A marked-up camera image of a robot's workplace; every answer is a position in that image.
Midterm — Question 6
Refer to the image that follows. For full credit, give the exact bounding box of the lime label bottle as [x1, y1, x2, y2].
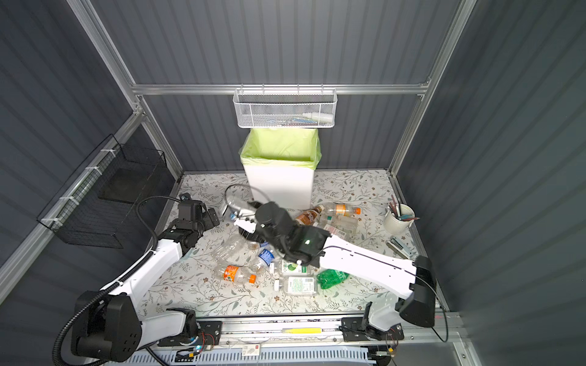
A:
[276, 260, 310, 277]

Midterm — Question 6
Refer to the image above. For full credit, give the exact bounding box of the clear crushed bottle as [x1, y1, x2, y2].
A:
[213, 234, 251, 266]

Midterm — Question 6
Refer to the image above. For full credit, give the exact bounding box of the green label bottle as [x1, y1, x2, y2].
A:
[273, 276, 317, 296]

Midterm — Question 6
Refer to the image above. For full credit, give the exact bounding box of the orange label bottle bottom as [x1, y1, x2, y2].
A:
[215, 264, 257, 285]

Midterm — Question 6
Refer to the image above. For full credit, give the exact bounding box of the orange label bottle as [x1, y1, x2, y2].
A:
[324, 203, 362, 217]
[215, 264, 257, 285]

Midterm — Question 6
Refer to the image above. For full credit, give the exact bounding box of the red white label bottle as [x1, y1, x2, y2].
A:
[324, 225, 348, 239]

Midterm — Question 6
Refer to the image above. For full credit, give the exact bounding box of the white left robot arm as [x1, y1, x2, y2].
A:
[52, 193, 220, 365]

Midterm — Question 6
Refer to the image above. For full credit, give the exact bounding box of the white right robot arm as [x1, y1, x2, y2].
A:
[223, 186, 440, 340]

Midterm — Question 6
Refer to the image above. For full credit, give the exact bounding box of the white plastic trash bin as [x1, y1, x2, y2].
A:
[244, 163, 315, 210]

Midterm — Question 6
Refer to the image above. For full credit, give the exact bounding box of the green bin liner bag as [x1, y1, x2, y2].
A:
[240, 128, 322, 170]

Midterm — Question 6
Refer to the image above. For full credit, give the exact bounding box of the pepsi bottle lower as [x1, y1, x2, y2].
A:
[250, 249, 275, 274]

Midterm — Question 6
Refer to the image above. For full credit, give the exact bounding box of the brown cola bottle centre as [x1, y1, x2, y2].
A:
[295, 205, 324, 226]

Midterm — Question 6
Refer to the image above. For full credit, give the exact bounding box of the clear bottle top right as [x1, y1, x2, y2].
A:
[320, 215, 358, 234]

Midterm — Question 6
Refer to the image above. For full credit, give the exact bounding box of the orange label bottle top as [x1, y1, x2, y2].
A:
[324, 203, 362, 217]

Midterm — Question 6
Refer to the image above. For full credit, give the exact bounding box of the white cup with pens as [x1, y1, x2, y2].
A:
[383, 198, 419, 236]

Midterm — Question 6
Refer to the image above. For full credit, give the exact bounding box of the black wire mesh basket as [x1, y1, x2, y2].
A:
[37, 138, 172, 249]

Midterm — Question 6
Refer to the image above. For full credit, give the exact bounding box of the white wire mesh basket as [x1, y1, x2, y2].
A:
[233, 89, 338, 129]

